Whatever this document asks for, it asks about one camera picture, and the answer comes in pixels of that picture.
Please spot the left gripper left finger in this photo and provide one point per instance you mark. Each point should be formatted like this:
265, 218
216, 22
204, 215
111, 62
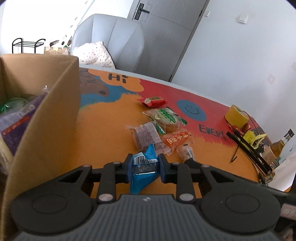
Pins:
112, 174

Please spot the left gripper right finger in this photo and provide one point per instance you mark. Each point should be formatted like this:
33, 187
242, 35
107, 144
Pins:
180, 175

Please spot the blue snack packet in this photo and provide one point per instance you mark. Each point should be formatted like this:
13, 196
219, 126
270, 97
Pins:
145, 169

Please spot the orange snack packet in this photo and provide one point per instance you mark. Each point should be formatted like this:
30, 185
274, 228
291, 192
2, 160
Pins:
177, 138

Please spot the dark brown cake packet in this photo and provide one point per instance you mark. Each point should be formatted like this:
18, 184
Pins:
147, 134

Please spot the green label pastry packet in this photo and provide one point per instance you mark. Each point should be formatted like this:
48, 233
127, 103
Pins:
166, 120

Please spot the red snack bar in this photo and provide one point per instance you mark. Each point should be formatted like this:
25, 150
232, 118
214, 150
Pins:
153, 102

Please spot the green snack packet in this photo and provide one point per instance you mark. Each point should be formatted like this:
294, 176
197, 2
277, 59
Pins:
13, 105

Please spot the white paper towel roll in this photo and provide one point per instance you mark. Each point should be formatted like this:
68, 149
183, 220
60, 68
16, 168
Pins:
284, 174

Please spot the black folding stand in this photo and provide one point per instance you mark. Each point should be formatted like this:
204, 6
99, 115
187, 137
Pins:
264, 171

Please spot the brown glass bottle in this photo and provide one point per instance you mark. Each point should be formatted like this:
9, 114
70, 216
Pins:
277, 147

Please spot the brown cardboard box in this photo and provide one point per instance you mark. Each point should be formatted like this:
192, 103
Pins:
47, 144

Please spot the yellow plastic bag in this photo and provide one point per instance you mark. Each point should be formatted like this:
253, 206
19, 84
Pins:
254, 140

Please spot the colourful cartoon table mat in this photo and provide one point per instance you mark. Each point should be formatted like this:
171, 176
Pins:
111, 105

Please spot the yellow tape roll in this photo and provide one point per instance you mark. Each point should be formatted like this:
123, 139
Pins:
236, 117

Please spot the white dotted pillow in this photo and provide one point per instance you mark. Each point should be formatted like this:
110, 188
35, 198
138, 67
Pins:
94, 54

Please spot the grey armchair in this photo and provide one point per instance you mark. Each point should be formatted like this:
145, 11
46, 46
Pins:
123, 39

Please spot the grey door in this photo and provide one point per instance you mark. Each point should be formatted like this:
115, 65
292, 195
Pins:
168, 27

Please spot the black shoe rack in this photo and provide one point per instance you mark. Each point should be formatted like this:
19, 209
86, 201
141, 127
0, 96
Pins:
19, 42

